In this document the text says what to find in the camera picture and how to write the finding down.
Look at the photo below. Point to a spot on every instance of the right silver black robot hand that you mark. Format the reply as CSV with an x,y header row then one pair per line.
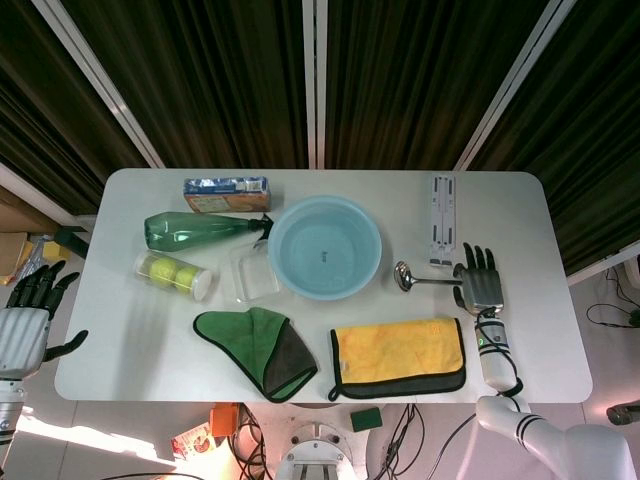
x,y
482,287

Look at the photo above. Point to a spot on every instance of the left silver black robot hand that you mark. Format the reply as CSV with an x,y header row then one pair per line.
x,y
22,335

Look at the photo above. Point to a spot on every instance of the metal ladle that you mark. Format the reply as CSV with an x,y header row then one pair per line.
x,y
404,276

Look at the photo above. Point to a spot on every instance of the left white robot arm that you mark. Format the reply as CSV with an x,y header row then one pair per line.
x,y
9,405

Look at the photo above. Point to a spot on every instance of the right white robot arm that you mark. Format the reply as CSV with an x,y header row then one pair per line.
x,y
492,360

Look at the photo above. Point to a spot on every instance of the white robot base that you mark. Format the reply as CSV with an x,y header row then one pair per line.
x,y
315,450

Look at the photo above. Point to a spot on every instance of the light blue plastic basin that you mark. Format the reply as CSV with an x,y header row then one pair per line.
x,y
325,250

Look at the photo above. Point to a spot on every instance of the white folding laptop stand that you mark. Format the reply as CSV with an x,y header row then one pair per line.
x,y
442,220

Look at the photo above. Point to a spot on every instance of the brown cardboard box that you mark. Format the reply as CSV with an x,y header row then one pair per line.
x,y
12,250

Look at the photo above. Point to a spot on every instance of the yellow sponge block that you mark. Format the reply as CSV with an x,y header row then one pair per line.
x,y
55,250

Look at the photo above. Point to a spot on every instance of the yellow grey microfibre cloth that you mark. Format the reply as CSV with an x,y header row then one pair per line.
x,y
400,350

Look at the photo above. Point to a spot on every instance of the yellow tennis ball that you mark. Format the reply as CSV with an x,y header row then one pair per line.
x,y
161,268
186,278

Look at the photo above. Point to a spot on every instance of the green sponge block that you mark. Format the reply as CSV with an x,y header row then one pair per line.
x,y
366,420

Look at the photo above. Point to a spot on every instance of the dark pleated curtain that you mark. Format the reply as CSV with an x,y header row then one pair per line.
x,y
40,110
415,80
590,140
200,80

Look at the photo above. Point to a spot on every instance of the clear tennis ball tube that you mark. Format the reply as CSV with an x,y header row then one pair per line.
x,y
202,287

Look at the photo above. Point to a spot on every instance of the green plastic spray bottle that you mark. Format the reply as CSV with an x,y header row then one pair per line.
x,y
180,231

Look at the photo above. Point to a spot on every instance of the red snack package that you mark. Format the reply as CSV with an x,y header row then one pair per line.
x,y
192,441

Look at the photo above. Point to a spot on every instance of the green grey microfibre cloth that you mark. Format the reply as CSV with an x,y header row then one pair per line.
x,y
235,340

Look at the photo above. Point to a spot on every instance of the clear plastic food container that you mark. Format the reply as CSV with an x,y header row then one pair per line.
x,y
255,280

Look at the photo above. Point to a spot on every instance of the blue orange biscuit box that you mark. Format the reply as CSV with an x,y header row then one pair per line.
x,y
225,196

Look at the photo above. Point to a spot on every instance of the white partition post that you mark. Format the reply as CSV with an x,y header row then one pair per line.
x,y
315,85
520,90
100,85

